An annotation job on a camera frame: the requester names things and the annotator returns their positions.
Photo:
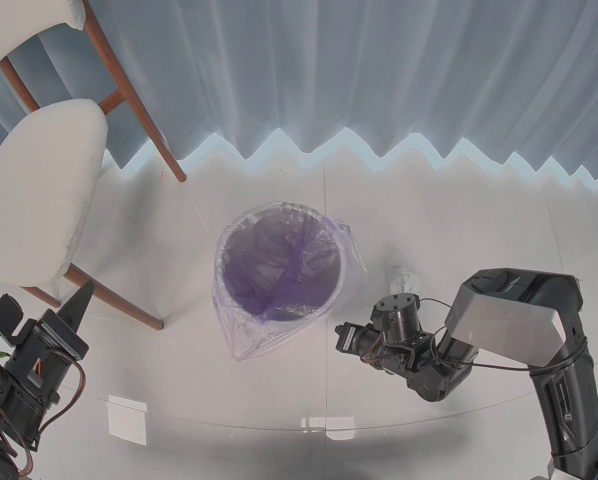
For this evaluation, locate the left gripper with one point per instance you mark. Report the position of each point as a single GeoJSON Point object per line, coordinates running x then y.
{"type": "Point", "coordinates": [44, 363]}

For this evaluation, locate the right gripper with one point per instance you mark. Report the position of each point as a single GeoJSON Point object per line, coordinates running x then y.
{"type": "Point", "coordinates": [346, 339]}

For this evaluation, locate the purple plastic bag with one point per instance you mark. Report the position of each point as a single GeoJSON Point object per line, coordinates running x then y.
{"type": "Point", "coordinates": [279, 278]}

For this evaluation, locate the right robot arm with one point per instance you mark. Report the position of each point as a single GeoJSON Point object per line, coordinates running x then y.
{"type": "Point", "coordinates": [508, 313]}

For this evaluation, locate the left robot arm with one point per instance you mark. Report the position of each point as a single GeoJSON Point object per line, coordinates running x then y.
{"type": "Point", "coordinates": [9, 418]}

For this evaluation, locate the white trash bin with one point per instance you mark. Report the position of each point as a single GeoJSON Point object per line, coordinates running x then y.
{"type": "Point", "coordinates": [343, 268]}

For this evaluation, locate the crumpled white paper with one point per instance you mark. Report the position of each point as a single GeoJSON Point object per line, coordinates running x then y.
{"type": "Point", "coordinates": [404, 280]}

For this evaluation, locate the white cushioned wooden chair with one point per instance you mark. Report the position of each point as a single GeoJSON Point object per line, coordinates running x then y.
{"type": "Point", "coordinates": [44, 193]}

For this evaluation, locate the pale blue curtain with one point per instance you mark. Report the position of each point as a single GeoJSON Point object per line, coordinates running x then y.
{"type": "Point", "coordinates": [329, 43]}

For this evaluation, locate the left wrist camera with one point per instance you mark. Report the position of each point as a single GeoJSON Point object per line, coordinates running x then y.
{"type": "Point", "coordinates": [6, 313]}

